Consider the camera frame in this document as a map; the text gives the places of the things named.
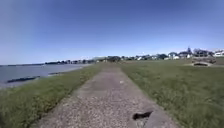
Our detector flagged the dark shoreline rocks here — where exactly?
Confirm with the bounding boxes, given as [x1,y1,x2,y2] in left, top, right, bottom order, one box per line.
[6,75,42,84]

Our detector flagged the green grass strip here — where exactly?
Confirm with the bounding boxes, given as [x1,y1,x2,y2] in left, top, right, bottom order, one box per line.
[0,62,108,128]

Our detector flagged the low concrete structure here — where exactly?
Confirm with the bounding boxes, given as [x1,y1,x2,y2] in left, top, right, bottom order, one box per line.
[191,56,218,68]

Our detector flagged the distant row of buildings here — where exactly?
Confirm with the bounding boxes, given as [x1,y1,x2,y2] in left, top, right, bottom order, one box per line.
[44,46,224,65]

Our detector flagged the grey-blue water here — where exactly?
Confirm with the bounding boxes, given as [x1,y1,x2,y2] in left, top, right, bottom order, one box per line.
[0,63,92,90]

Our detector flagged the distant dark shoreline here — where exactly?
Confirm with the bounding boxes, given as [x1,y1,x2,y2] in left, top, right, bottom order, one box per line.
[0,62,46,67]

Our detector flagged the green grass field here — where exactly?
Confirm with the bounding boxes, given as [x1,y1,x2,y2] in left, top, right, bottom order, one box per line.
[117,57,224,128]

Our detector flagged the grey gravel path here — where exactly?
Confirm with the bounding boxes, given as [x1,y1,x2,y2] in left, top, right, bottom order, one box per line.
[31,63,181,128]

